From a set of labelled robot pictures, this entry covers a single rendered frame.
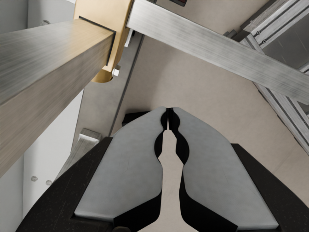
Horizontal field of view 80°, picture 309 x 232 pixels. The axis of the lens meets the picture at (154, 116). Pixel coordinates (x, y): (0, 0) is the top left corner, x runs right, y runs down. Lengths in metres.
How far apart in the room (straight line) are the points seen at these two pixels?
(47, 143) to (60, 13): 0.37
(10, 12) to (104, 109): 0.24
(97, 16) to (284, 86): 0.22
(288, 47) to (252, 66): 0.76
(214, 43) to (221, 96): 1.00
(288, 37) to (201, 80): 0.44
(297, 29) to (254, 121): 0.62
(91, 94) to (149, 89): 0.76
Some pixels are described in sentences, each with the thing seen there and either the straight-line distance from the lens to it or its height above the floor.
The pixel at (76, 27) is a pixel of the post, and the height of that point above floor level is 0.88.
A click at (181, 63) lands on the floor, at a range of 1.09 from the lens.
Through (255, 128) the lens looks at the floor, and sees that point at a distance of 1.42.
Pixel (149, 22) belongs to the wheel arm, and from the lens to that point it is 0.21.
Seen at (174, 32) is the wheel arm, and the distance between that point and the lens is 0.21.
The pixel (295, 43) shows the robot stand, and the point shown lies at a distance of 1.01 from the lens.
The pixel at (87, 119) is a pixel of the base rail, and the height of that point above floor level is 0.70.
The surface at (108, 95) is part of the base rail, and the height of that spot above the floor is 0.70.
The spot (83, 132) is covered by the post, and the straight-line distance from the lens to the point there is 0.45.
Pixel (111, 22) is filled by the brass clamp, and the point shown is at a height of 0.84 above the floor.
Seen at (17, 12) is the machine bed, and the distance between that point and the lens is 0.48.
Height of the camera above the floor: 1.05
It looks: 58 degrees down
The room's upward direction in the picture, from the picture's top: 175 degrees counter-clockwise
